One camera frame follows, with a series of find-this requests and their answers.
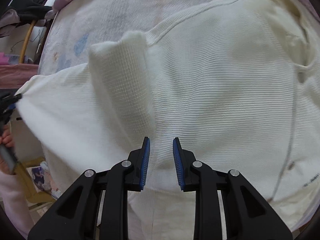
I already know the white knit sweater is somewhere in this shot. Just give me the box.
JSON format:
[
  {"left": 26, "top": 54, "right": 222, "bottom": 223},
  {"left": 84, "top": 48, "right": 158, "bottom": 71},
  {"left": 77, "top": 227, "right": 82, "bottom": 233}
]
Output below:
[{"left": 17, "top": 0, "right": 319, "bottom": 239}]

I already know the pink left sleeve forearm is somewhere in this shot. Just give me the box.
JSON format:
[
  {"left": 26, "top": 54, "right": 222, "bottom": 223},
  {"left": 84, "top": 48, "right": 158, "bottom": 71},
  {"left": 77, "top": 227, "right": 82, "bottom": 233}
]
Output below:
[{"left": 1, "top": 162, "right": 34, "bottom": 239}]

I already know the dark clothes pile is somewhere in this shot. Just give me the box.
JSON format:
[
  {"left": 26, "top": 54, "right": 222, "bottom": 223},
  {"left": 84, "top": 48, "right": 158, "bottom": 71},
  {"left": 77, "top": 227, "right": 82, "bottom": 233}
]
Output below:
[{"left": 1, "top": 0, "right": 52, "bottom": 37}]

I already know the person's left hand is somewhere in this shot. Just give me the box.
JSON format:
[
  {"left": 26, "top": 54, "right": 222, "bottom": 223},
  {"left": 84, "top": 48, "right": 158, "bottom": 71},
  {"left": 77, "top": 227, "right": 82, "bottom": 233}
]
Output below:
[{"left": 0, "top": 125, "right": 16, "bottom": 174}]

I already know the pink bedside cloth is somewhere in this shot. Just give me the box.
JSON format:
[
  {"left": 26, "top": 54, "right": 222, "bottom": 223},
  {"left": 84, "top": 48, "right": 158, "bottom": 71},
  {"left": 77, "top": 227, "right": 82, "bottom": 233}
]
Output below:
[{"left": 0, "top": 63, "right": 39, "bottom": 89}]

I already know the printed paper clutter on floor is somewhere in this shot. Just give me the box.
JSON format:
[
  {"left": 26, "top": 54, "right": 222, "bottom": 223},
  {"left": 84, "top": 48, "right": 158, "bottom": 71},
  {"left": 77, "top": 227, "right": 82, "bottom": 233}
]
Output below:
[{"left": 26, "top": 160, "right": 61, "bottom": 199}]

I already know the yellow curved pole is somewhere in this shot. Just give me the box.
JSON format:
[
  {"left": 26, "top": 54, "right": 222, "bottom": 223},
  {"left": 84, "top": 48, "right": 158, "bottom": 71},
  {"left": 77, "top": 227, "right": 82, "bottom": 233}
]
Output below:
[{"left": 19, "top": 20, "right": 37, "bottom": 64}]

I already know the white patterned bed sheet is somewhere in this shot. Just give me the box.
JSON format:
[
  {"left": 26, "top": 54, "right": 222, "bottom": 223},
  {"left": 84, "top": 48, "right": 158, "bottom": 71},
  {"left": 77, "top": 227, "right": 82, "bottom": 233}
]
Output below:
[{"left": 37, "top": 0, "right": 320, "bottom": 230}]

